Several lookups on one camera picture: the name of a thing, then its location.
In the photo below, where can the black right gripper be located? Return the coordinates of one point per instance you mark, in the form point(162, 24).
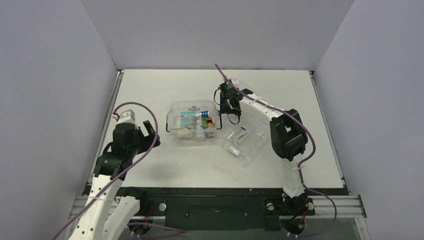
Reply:
point(228, 102)

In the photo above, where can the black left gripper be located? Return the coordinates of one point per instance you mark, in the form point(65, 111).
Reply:
point(147, 140)

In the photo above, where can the white bottle blue label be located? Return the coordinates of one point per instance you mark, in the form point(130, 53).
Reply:
point(204, 114)

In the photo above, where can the brown bottle orange label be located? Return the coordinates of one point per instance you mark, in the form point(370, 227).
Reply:
point(210, 124)

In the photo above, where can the small green box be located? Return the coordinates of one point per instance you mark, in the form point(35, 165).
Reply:
point(204, 122)

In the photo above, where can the teal packet of supplies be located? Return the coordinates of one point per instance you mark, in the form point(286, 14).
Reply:
point(187, 121)

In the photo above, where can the clear plastic medicine box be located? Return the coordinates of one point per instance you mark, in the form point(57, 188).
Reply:
point(173, 120)

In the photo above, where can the blue white wipe packets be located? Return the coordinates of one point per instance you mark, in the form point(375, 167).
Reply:
point(239, 136)

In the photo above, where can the white bottle green label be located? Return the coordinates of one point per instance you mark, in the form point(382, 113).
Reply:
point(199, 133)

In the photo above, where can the clear plastic divider tray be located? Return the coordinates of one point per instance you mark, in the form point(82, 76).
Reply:
point(250, 147)

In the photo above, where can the white bandage roll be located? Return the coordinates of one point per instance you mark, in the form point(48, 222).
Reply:
point(234, 151)

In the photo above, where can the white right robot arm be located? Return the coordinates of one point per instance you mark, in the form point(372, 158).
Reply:
point(288, 137)

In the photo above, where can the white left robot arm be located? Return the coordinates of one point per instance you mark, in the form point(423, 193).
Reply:
point(96, 221)

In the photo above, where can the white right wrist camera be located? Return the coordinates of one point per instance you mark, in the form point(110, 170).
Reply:
point(234, 81)

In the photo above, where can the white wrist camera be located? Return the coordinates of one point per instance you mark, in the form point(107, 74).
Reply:
point(234, 81)
point(125, 117)

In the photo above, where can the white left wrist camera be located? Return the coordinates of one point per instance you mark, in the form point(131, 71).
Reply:
point(125, 117)

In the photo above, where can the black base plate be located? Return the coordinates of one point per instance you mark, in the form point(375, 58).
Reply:
point(227, 209)

